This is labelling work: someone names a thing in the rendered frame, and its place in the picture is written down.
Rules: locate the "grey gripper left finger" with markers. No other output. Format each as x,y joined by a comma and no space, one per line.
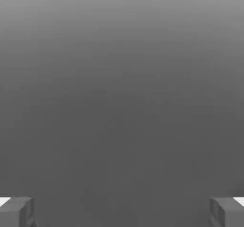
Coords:
15,211

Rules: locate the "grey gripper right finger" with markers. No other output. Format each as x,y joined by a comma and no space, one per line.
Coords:
228,211

